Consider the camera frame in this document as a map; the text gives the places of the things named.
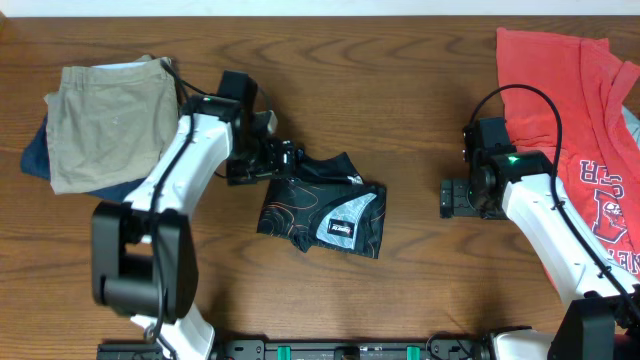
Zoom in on black cycling jersey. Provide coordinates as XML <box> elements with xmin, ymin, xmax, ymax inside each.
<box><xmin>257</xmin><ymin>150</ymin><xmax>387</xmax><ymax>259</ymax></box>

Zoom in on folded khaki shorts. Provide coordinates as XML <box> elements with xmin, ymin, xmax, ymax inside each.
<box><xmin>45</xmin><ymin>56</ymin><xmax>178</xmax><ymax>194</ymax></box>

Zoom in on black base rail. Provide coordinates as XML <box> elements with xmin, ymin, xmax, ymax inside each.
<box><xmin>97</xmin><ymin>327</ymin><xmax>551</xmax><ymax>360</ymax></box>

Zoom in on red printed t-shirt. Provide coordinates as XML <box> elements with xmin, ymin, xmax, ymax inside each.
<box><xmin>496</xmin><ymin>28</ymin><xmax>639</xmax><ymax>275</ymax></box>

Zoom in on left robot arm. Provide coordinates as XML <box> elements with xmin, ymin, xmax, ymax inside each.
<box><xmin>91</xmin><ymin>96</ymin><xmax>295</xmax><ymax>359</ymax></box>

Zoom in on folded navy blue garment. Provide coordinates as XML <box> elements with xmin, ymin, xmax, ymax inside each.
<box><xmin>20</xmin><ymin>116</ymin><xmax>144</xmax><ymax>202</ymax></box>

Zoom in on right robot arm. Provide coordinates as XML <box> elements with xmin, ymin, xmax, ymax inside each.
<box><xmin>440</xmin><ymin>152</ymin><xmax>639</xmax><ymax>360</ymax></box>

